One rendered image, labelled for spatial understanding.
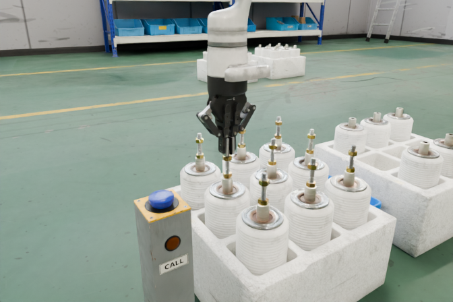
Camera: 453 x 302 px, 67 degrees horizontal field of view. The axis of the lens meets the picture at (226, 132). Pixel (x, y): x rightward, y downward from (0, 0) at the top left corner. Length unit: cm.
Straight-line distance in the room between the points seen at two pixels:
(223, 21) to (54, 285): 71
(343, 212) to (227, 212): 24
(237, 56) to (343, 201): 37
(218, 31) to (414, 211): 67
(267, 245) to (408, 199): 49
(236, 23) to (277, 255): 40
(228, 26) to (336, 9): 723
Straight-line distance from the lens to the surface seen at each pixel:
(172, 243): 56
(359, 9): 829
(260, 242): 61
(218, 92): 61
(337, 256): 72
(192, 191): 79
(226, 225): 71
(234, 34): 60
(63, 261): 102
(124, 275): 93
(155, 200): 54
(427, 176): 101
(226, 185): 70
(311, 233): 70
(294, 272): 65
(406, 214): 102
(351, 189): 76
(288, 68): 326
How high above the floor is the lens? 61
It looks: 20 degrees down
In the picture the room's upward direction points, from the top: straight up
